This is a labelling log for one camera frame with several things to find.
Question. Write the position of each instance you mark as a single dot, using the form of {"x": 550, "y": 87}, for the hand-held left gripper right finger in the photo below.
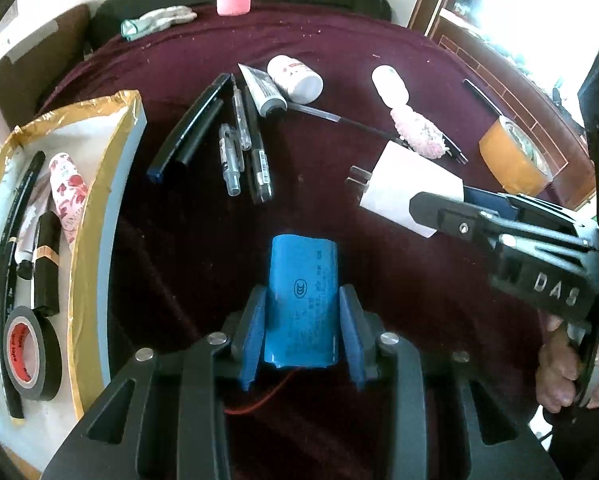
{"x": 352, "y": 340}

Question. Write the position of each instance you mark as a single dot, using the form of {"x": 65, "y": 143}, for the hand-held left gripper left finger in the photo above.
{"x": 254, "y": 340}

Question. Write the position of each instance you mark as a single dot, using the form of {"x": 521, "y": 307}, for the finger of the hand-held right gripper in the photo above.
{"x": 484, "y": 199}
{"x": 449, "y": 217}

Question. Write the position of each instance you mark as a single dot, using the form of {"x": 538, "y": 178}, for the white charger adapter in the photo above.
{"x": 404, "y": 185}

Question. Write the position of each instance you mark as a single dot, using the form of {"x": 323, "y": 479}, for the blue battery pack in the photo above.
{"x": 302, "y": 305}

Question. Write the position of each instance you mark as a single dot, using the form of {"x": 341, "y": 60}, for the pink fluffy scrunchie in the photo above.
{"x": 419, "y": 132}

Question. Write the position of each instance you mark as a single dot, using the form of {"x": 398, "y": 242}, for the white pill bottle green label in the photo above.
{"x": 389, "y": 85}

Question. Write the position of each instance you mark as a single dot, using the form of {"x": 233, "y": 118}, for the black gel pen with barcode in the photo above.
{"x": 260, "y": 170}

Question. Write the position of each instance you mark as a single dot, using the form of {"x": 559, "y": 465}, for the black electrical tape roll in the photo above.
{"x": 47, "y": 360}

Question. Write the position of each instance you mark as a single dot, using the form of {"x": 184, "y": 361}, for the white pill bottle red label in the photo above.
{"x": 294, "y": 77}

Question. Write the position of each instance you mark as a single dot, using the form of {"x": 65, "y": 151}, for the black lipstick gold band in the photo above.
{"x": 47, "y": 265}

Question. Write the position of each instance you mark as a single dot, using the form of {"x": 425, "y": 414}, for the thick black marker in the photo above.
{"x": 189, "y": 125}

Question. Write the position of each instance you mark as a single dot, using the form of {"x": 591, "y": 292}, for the silver tube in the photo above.
{"x": 264, "y": 90}

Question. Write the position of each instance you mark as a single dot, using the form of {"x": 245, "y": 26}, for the rose print hand cream tube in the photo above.
{"x": 69, "y": 195}

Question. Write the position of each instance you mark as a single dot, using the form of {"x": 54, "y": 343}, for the long black marker yellow band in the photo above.
{"x": 22, "y": 200}

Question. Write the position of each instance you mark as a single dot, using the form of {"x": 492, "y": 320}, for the white tray with yellow tape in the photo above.
{"x": 79, "y": 130}

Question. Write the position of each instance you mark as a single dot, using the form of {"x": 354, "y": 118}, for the person's right hand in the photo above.
{"x": 554, "y": 370}

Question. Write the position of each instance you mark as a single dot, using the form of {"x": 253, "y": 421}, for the brown packing tape roll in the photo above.
{"x": 509, "y": 165}

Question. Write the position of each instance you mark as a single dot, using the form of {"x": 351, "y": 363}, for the slim black pen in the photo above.
{"x": 479, "y": 96}

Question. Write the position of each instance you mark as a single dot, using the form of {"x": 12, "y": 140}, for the wooden cabinet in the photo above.
{"x": 529, "y": 90}

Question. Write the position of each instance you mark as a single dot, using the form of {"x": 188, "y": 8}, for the maroon blanket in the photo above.
{"x": 179, "y": 240}

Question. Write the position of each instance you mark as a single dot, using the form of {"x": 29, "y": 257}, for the thin long black pen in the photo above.
{"x": 339, "y": 119}

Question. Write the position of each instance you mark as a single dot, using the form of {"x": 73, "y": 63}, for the clear pen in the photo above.
{"x": 240, "y": 110}
{"x": 231, "y": 160}

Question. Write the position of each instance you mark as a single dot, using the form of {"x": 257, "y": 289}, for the white and green glove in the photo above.
{"x": 154, "y": 20}

